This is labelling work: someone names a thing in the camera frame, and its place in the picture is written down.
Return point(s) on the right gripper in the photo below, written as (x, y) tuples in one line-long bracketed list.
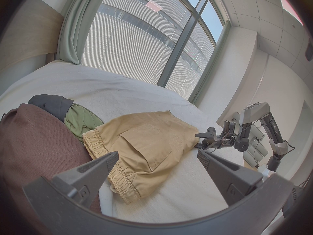
[(211, 142)]

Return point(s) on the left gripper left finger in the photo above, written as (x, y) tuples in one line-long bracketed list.
[(83, 180)]

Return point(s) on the tan shorts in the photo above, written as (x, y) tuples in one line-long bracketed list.
[(146, 136)]

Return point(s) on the bed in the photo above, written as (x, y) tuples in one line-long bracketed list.
[(122, 92)]

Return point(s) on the window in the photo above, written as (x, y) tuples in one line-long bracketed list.
[(137, 45)]

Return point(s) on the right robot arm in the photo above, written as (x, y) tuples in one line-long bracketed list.
[(254, 111)]

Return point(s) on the grey-green curtain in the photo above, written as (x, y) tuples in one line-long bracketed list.
[(73, 33)]

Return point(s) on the black garment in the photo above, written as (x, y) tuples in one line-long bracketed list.
[(49, 104)]

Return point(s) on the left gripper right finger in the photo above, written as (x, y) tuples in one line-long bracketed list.
[(229, 180)]

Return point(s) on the brown garment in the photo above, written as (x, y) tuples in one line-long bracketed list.
[(36, 143)]

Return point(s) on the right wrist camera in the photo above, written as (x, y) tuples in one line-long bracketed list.
[(211, 130)]

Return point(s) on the green garment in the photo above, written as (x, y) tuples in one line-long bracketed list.
[(80, 121)]

